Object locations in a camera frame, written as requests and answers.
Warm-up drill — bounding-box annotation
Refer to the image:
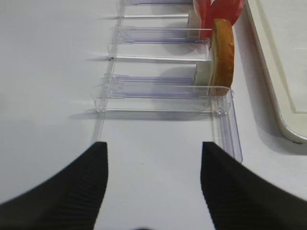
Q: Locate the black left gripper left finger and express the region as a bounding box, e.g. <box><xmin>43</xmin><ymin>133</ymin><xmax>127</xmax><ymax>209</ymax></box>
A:
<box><xmin>0</xmin><ymin>142</ymin><xmax>108</xmax><ymax>230</ymax></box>

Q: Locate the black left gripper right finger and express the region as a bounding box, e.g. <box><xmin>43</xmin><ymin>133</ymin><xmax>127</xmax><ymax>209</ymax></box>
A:
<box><xmin>200</xmin><ymin>142</ymin><xmax>307</xmax><ymax>230</ymax></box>

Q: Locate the red tomato slice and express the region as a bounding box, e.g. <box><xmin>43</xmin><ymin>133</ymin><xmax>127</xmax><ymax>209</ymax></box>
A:
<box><xmin>193</xmin><ymin>0</ymin><xmax>213</xmax><ymax>40</ymax></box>
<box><xmin>211</xmin><ymin>0</ymin><xmax>246</xmax><ymax>25</ymax></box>

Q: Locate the brown bun slice left rack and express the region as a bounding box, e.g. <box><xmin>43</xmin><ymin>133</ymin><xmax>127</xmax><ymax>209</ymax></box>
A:
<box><xmin>210</xmin><ymin>18</ymin><xmax>235</xmax><ymax>96</ymax></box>

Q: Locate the clear acrylic left food rack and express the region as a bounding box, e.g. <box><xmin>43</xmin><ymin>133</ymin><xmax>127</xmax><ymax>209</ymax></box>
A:
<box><xmin>71</xmin><ymin>0</ymin><xmax>242</xmax><ymax>162</ymax></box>

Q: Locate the white metal tray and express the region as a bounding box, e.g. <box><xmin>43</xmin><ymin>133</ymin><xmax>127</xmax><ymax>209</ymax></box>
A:
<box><xmin>246</xmin><ymin>0</ymin><xmax>307</xmax><ymax>144</ymax></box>

